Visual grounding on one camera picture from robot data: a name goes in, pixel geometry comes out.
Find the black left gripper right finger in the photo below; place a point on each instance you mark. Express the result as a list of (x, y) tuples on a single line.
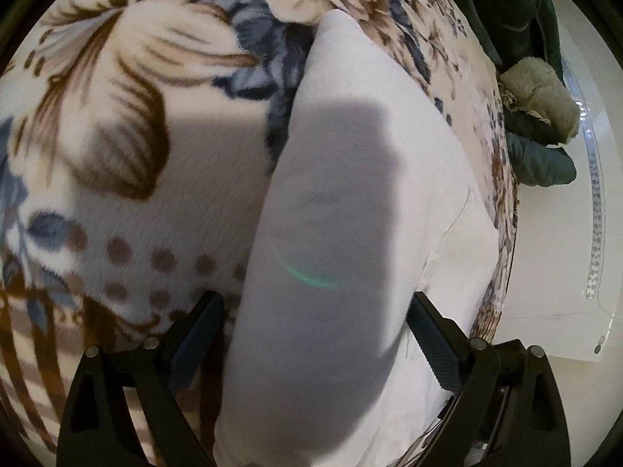
[(505, 408)]

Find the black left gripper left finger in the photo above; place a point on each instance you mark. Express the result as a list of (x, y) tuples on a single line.
[(96, 428)]

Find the white pants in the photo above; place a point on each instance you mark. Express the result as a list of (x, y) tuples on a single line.
[(373, 200)]

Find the white bed headboard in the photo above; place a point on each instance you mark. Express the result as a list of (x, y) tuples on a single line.
[(565, 290)]

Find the dark teal garment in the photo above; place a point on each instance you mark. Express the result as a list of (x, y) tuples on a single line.
[(535, 165)]

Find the floral fleece bed blanket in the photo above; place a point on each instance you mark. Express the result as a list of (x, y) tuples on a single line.
[(138, 138)]

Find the beige fuzzy cloth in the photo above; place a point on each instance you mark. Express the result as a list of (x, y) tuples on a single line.
[(537, 88)]

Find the dark green plush blanket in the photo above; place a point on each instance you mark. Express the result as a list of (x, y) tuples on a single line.
[(511, 30)]

